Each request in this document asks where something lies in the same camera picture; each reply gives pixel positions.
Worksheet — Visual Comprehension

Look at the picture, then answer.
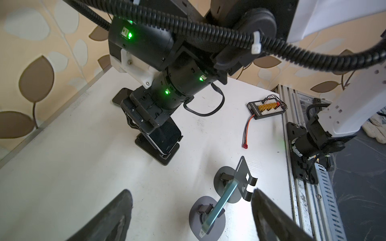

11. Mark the black charger board with connectors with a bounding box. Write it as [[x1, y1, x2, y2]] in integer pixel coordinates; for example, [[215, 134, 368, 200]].
[[246, 94, 287, 119]]

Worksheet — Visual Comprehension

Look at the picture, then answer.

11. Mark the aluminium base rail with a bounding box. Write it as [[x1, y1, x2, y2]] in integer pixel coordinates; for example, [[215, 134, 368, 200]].
[[274, 85, 347, 241]]

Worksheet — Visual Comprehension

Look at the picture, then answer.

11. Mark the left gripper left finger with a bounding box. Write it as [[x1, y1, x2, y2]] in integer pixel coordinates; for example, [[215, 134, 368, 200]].
[[68, 189, 133, 241]]

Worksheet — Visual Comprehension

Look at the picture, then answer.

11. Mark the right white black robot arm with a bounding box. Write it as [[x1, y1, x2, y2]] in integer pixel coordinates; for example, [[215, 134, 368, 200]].
[[68, 1, 386, 165]]

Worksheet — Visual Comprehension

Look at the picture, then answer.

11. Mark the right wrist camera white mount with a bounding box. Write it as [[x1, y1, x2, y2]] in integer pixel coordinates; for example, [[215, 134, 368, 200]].
[[110, 48, 161, 89]]

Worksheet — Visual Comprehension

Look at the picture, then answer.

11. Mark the silver phone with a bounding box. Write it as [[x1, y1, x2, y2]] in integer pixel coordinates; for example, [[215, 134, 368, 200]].
[[144, 117, 182, 155]]

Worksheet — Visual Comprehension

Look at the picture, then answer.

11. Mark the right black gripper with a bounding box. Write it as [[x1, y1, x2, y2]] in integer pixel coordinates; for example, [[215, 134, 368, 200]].
[[120, 86, 175, 135]]

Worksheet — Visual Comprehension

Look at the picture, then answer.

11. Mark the red black cable with plug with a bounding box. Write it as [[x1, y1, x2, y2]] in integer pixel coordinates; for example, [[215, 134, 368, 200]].
[[242, 113, 257, 149]]

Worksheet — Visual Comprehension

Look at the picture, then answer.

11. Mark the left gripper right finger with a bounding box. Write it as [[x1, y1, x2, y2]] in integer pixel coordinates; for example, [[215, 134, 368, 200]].
[[251, 188, 313, 241]]

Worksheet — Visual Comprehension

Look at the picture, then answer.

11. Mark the green phone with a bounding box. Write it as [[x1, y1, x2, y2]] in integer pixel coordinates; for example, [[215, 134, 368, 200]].
[[112, 88, 133, 106], [200, 179, 239, 238]]

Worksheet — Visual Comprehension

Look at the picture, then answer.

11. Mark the black rectangular stand back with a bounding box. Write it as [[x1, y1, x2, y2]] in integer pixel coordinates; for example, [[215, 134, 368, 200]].
[[135, 133, 180, 166]]

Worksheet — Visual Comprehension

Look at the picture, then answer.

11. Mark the round black stand front right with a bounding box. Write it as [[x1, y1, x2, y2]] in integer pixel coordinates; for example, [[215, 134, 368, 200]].
[[213, 156, 258, 203]]

